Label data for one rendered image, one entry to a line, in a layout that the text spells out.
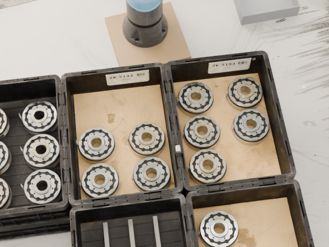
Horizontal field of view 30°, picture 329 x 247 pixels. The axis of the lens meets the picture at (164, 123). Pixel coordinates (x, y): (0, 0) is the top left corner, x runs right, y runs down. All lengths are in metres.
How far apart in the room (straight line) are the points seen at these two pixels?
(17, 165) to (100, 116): 0.27
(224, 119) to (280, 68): 0.35
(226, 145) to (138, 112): 0.27
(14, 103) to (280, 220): 0.84
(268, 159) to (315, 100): 0.35
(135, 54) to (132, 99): 0.24
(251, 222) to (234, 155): 0.20
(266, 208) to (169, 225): 0.27
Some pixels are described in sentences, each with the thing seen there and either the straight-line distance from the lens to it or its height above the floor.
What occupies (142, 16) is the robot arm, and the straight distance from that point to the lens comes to 1.93.
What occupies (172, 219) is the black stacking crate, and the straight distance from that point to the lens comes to 1.68.
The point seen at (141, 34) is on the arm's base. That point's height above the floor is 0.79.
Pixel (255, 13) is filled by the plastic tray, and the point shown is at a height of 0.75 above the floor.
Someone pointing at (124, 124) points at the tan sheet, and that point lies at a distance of 1.79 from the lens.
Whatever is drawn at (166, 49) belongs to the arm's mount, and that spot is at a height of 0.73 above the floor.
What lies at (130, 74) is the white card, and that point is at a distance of 1.78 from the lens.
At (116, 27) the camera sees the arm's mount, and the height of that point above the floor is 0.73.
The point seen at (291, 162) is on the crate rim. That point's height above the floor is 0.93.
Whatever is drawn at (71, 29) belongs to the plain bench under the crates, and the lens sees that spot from 2.14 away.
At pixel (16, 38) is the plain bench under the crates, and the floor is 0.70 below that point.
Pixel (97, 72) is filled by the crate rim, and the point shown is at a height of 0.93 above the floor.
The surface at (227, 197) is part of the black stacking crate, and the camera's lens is 1.65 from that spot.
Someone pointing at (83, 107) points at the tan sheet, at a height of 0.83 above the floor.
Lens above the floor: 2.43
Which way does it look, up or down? 64 degrees down
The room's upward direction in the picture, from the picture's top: 1 degrees counter-clockwise
